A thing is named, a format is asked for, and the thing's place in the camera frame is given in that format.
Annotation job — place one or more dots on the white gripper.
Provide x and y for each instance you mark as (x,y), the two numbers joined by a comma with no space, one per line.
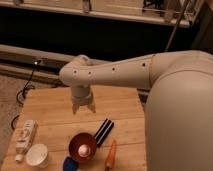
(82,95)

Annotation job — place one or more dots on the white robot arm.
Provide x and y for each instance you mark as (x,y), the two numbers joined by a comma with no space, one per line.
(179,107)

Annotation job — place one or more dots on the black striped rectangular block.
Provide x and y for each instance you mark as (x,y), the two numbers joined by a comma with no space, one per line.
(103,132)

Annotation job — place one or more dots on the red bowl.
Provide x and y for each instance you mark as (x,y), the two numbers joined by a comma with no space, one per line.
(77,141)

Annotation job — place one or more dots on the white egg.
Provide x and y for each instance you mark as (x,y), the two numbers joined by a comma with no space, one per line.
(84,150)

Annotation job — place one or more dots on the orange carrot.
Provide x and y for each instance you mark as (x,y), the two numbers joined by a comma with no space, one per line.
(111,157)

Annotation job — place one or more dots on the blue round object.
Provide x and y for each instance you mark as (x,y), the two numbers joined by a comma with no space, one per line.
(69,164)

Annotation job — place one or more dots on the white plastic bottle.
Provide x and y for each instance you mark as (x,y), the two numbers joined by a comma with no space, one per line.
(25,139)

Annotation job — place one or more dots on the white paper cup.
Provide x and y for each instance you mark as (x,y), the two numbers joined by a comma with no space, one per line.
(37,156)

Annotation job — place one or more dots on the metal pole stand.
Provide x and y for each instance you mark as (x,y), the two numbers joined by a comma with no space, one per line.
(181,14)

